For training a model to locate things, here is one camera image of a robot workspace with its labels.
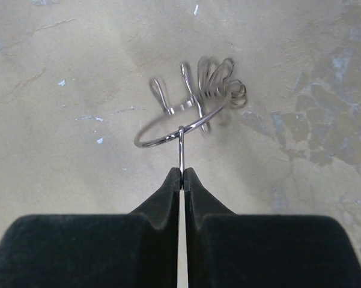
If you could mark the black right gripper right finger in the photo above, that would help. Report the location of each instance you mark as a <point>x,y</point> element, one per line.
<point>225,249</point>

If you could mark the silver keyring with clips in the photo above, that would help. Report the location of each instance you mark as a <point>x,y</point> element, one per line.
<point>210,92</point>

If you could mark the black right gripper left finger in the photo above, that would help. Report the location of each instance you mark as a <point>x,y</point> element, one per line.
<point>137,249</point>

